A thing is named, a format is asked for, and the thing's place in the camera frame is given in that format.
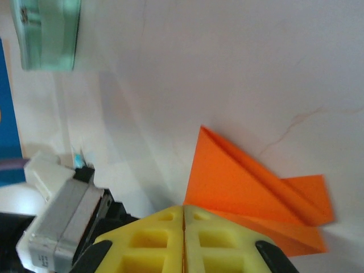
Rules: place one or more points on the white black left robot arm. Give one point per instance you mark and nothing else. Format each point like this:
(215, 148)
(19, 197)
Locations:
(17, 199)

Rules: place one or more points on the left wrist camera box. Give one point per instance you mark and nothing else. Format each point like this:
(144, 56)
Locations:
(57, 216)

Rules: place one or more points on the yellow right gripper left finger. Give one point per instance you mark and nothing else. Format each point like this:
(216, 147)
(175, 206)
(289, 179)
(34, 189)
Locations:
(148, 247)

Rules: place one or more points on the teal wipes packet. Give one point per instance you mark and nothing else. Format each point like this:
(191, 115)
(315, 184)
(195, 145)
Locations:
(79, 160)

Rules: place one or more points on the mint green zip case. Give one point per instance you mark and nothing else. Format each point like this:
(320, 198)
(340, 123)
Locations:
(45, 34)

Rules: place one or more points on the orange paper sheet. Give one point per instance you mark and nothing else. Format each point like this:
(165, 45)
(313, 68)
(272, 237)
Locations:
(227, 182)

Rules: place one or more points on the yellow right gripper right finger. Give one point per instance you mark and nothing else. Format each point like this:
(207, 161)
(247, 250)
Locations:
(227, 250)

